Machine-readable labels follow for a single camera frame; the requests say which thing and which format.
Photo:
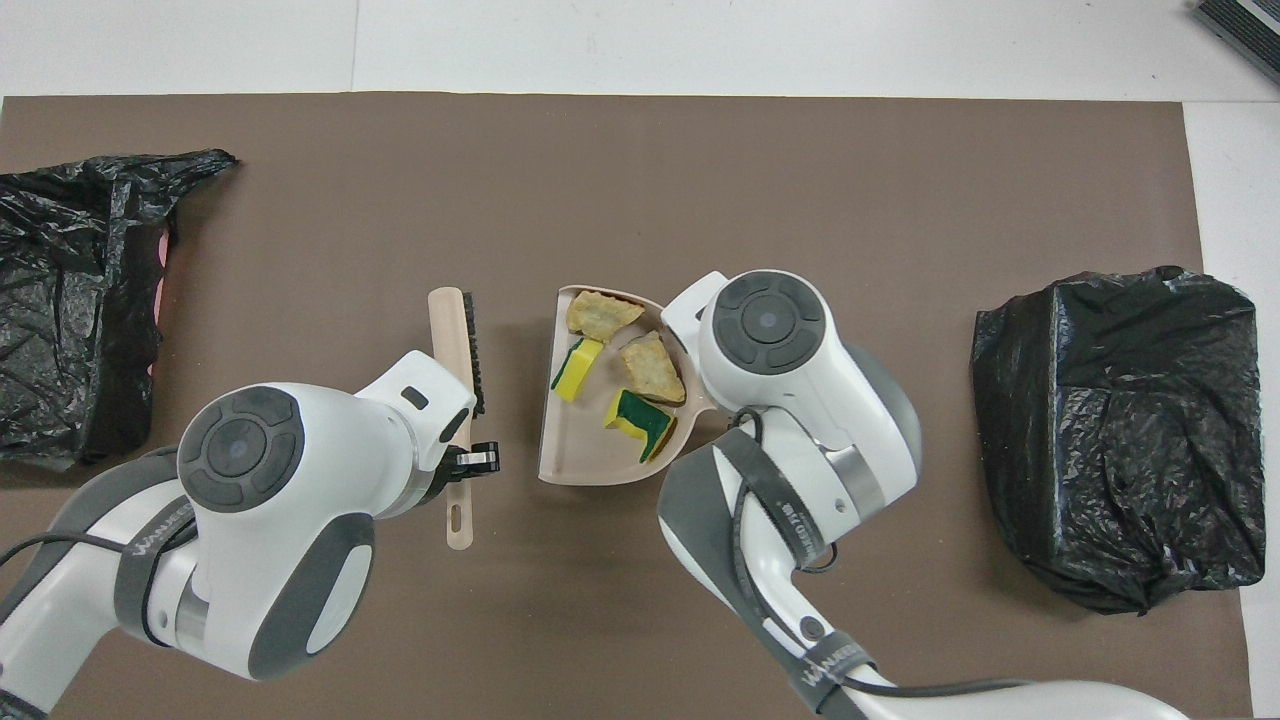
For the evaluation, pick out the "small yellow sponge wedge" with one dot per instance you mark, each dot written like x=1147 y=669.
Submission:
x=580 y=372

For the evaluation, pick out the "beige hand brush black bristles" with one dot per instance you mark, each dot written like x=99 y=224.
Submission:
x=448 y=340

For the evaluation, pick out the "beige plastic dustpan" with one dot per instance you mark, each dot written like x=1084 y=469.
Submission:
x=590 y=440

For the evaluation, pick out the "pale striped bread piece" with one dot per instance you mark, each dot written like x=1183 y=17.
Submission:
x=600 y=315

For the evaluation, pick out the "brown table mat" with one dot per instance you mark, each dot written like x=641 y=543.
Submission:
x=700 y=180

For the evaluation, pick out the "dark grey ribbed object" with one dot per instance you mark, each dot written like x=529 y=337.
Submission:
x=1245 y=25

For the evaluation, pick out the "green yellow jagged sponge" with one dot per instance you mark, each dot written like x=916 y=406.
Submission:
x=640 y=420

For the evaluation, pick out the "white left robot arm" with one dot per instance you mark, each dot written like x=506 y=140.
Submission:
x=280 y=520

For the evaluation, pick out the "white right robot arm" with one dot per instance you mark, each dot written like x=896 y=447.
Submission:
x=800 y=400

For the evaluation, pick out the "orange striped bread piece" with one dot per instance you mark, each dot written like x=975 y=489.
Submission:
x=652 y=368

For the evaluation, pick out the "black bag lined pink bin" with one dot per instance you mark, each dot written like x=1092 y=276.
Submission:
x=60 y=300

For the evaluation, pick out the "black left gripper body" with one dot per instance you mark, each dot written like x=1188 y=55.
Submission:
x=447 y=470

